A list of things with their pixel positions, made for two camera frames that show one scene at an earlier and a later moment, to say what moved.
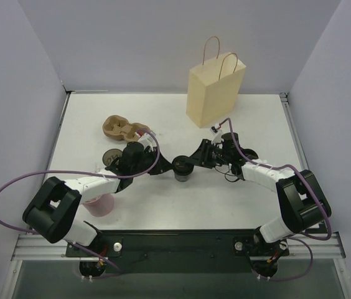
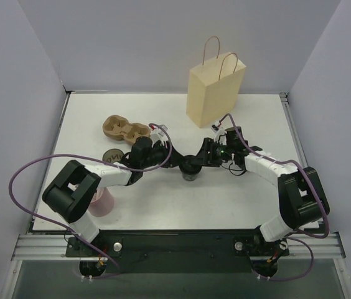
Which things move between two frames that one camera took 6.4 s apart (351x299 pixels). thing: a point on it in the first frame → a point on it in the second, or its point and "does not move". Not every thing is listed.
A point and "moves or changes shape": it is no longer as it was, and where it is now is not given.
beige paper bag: x=215 y=88 does not move
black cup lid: x=183 y=165 moves or changes shape
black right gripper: x=208 y=152 does not move
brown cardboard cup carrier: x=118 y=128 does not move
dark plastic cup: x=182 y=178 → x=188 y=177
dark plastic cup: x=110 y=154 does not move
